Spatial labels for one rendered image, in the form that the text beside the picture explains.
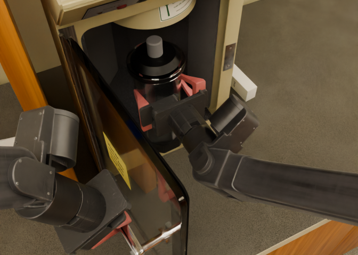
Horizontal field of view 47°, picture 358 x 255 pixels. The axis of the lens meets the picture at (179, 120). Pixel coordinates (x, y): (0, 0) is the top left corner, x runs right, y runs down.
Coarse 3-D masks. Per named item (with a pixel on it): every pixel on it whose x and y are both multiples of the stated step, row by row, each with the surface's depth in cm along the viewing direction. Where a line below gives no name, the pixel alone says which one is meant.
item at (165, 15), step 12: (192, 0) 72; (144, 12) 68; (156, 12) 68; (168, 12) 69; (180, 12) 70; (120, 24) 70; (132, 24) 69; (144, 24) 69; (156, 24) 69; (168, 24) 70
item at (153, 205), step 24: (72, 48) 56; (96, 72) 53; (96, 96) 57; (96, 120) 66; (120, 120) 50; (120, 144) 57; (144, 144) 47; (144, 168) 50; (144, 192) 58; (168, 192) 45; (144, 216) 67; (168, 216) 51; (144, 240) 80; (168, 240) 58
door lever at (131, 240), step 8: (128, 224) 60; (120, 232) 60; (128, 232) 60; (160, 232) 59; (128, 240) 59; (136, 240) 59; (152, 240) 59; (160, 240) 59; (136, 248) 58; (144, 248) 58
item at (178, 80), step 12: (132, 48) 77; (180, 48) 77; (132, 72) 73; (144, 84) 75; (156, 84) 73; (168, 84) 75; (180, 84) 79; (144, 96) 77; (156, 96) 76; (180, 96) 81; (144, 132) 87
